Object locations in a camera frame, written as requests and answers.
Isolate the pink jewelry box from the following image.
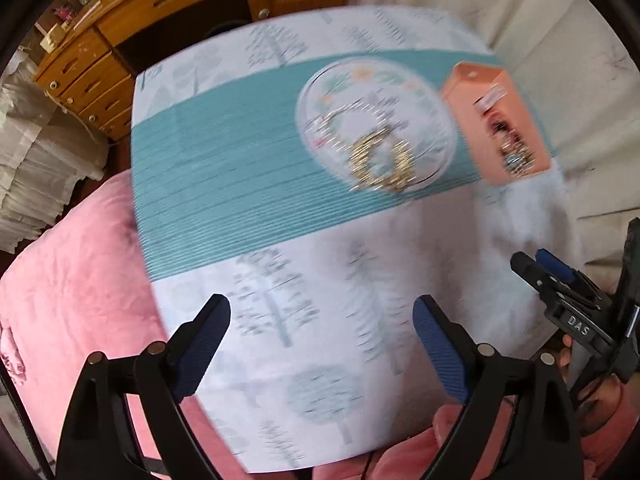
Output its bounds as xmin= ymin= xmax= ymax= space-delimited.
xmin=442 ymin=62 xmax=551 ymax=185

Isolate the white pearl necklace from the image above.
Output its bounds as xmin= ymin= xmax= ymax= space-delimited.
xmin=499 ymin=131 xmax=534 ymax=176

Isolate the white lace fabric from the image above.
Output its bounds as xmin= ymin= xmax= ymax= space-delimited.
xmin=1 ymin=50 xmax=108 ymax=254

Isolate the tree-print teal tablecloth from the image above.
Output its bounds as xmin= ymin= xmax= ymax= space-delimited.
xmin=131 ymin=6 xmax=582 ymax=474

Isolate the pink bed blanket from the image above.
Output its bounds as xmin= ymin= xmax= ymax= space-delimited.
xmin=0 ymin=169 xmax=252 ymax=480

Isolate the wooden desk with drawers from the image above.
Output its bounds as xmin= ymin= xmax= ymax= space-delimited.
xmin=35 ymin=0 xmax=346 ymax=141

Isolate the person's hand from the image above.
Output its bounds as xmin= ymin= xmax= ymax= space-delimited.
xmin=556 ymin=335 xmax=623 ymax=437

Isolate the pearl bracelet on cloth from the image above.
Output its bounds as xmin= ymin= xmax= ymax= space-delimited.
xmin=304 ymin=98 xmax=402 ymax=156

